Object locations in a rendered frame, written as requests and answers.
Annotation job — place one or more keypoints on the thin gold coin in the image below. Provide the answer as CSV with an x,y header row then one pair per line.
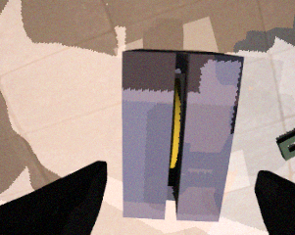
x,y
175,122

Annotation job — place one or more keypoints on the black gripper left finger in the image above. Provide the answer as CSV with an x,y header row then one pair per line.
x,y
68,206

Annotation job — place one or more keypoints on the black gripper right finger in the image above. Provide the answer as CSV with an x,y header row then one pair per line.
x,y
276,197

